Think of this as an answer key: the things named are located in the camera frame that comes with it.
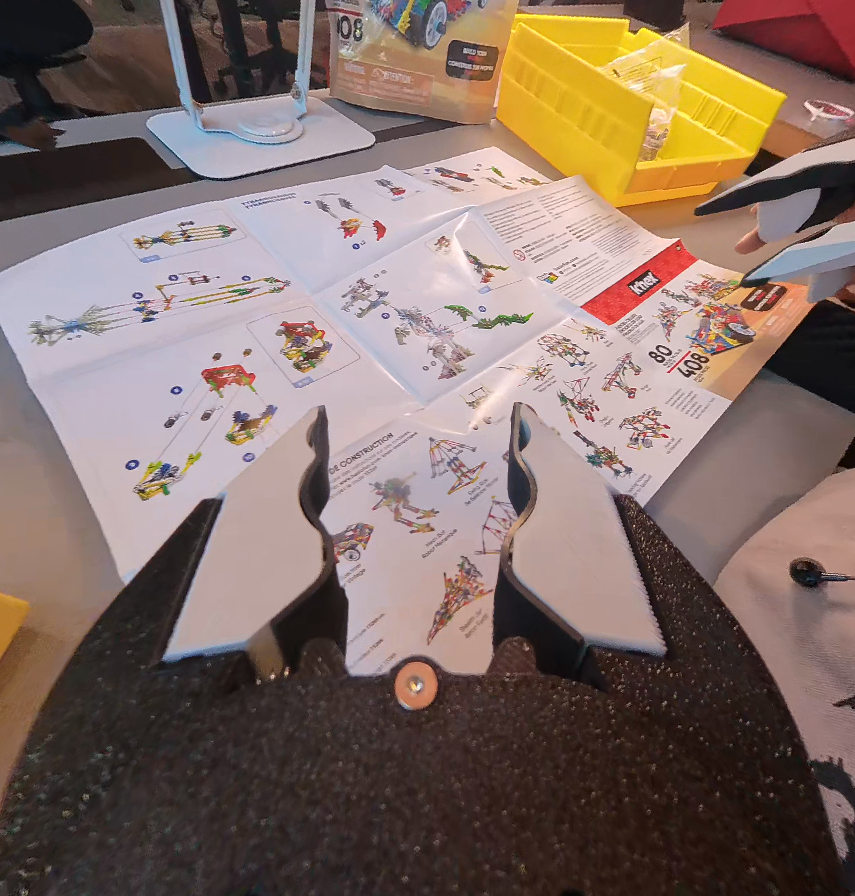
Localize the black earphone with cable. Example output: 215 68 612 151
789 557 855 589

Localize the person's white printed clothing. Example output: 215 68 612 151
714 462 855 896

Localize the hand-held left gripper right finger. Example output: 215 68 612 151
494 401 667 676

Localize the red box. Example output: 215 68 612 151
713 0 855 79

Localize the black desk mat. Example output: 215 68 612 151
0 114 501 226

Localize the large instruction sheet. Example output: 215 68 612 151
0 146 816 676

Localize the black office chair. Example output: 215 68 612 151
0 0 96 151

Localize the clear plastic parts bag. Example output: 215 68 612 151
598 24 690 163

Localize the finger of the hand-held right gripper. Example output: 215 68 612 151
738 210 855 303
695 128 855 244

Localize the K'NEX toy box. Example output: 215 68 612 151
327 0 521 126

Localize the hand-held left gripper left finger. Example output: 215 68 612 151
163 405 350 683

